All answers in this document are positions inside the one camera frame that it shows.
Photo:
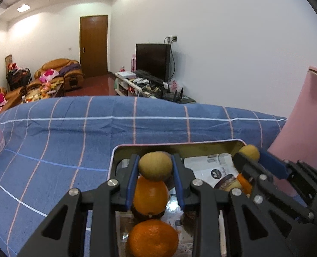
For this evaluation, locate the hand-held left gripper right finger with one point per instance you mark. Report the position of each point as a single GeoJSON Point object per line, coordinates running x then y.
{"type": "Point", "coordinates": [178, 184]}

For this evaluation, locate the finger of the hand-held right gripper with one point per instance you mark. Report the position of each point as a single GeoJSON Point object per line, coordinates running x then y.
{"type": "Point", "coordinates": [273, 164]}
{"type": "Point", "coordinates": [245, 163]}

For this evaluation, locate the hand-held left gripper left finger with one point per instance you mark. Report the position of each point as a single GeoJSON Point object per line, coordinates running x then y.
{"type": "Point", "coordinates": [131, 182]}

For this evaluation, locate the green-brown kiwi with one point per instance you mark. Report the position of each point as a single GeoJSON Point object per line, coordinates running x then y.
{"type": "Point", "coordinates": [250, 152]}
{"type": "Point", "coordinates": [155, 166]}

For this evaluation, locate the orange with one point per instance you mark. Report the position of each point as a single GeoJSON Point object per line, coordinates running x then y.
{"type": "Point", "coordinates": [153, 239]}
{"type": "Point", "coordinates": [244, 184]}
{"type": "Point", "coordinates": [150, 195]}

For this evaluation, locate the pink tin box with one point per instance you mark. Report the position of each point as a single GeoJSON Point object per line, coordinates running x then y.
{"type": "Point", "coordinates": [115, 160]}

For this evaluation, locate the wrapped cake slice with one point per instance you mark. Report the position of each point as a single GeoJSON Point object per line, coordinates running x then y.
{"type": "Point", "coordinates": [206, 166]}

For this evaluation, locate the blue checked blanket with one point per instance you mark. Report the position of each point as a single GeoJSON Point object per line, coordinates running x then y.
{"type": "Point", "coordinates": [94, 128]}

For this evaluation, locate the black router with antennas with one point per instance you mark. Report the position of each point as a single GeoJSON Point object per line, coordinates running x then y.
{"type": "Point", "coordinates": [174, 96]}

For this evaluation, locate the white television stand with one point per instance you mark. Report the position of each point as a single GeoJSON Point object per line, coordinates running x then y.
{"type": "Point", "coordinates": [123, 84]}

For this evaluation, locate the small pink bag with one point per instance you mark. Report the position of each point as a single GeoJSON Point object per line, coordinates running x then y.
{"type": "Point", "coordinates": [174, 85]}

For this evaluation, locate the flat white box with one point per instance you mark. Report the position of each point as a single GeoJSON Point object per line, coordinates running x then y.
{"type": "Point", "coordinates": [126, 74]}

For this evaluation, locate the pink gift box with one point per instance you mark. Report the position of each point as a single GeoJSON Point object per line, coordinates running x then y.
{"type": "Point", "coordinates": [133, 63]}

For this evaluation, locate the black television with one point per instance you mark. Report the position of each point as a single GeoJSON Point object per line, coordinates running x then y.
{"type": "Point", "coordinates": [153, 60]}

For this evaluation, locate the coffee table with food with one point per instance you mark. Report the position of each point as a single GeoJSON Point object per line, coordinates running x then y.
{"type": "Point", "coordinates": [44, 91]}

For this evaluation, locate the purple throw blanket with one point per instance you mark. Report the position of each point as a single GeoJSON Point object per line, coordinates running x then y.
{"type": "Point", "coordinates": [68, 69]}

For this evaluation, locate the brown leather loveseat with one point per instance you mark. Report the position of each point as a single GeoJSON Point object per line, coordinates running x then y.
{"type": "Point", "coordinates": [54, 64]}

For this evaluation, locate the brown wooden door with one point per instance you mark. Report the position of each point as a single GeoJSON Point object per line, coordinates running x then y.
{"type": "Point", "coordinates": [94, 45]}

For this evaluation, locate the brown leather sofa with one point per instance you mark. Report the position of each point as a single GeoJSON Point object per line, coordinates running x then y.
{"type": "Point", "coordinates": [14, 93]}

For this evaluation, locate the black rack with clothes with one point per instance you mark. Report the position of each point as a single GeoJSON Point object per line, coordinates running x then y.
{"type": "Point", "coordinates": [18, 79]}

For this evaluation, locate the tall framed board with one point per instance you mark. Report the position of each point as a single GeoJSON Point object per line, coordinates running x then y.
{"type": "Point", "coordinates": [9, 62]}

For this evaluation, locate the square ceiling light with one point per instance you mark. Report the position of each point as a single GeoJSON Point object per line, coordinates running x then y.
{"type": "Point", "coordinates": [23, 8]}

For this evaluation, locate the wall socket with plugs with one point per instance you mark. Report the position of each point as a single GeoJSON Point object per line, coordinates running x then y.
{"type": "Point", "coordinates": [172, 39]}

